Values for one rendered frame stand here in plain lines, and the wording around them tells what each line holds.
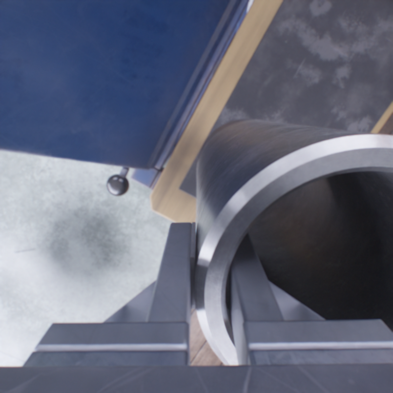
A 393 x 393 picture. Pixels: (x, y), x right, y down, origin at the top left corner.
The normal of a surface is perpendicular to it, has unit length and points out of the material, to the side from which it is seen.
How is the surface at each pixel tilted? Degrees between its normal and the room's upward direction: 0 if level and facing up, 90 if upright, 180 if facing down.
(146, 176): 0
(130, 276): 0
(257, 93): 0
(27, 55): 59
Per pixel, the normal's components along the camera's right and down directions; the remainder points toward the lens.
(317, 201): -0.99, -0.14
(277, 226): -0.43, -0.87
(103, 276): 0.00, 0.28
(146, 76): 0.75, 0.54
